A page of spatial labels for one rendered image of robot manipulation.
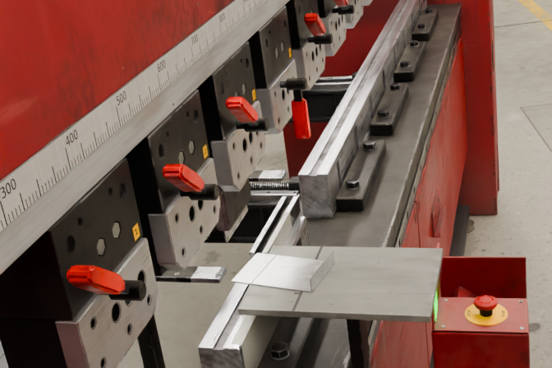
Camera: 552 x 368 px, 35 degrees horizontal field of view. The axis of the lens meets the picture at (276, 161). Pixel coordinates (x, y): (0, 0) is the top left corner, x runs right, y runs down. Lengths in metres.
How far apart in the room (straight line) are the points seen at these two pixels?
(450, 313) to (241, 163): 0.57
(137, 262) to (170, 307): 2.36
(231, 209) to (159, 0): 0.38
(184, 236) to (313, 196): 0.75
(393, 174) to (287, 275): 0.65
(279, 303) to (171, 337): 1.86
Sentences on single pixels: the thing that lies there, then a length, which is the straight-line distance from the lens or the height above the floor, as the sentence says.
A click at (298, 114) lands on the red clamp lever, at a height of 1.20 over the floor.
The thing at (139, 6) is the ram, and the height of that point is 1.46.
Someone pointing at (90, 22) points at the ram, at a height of 1.47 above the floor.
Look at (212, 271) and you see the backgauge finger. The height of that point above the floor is 1.01.
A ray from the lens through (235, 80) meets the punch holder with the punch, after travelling 1.13.
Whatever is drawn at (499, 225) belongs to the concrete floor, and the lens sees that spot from 3.51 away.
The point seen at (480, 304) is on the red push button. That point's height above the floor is 0.81.
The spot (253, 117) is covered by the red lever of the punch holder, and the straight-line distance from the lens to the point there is 1.07.
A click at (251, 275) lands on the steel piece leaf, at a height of 1.00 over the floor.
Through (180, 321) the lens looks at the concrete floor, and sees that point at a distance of 3.12.
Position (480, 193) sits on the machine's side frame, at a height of 0.10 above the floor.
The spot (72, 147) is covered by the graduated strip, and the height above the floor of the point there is 1.39.
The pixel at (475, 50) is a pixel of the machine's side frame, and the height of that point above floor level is 0.69.
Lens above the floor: 1.63
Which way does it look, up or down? 22 degrees down
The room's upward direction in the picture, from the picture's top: 8 degrees counter-clockwise
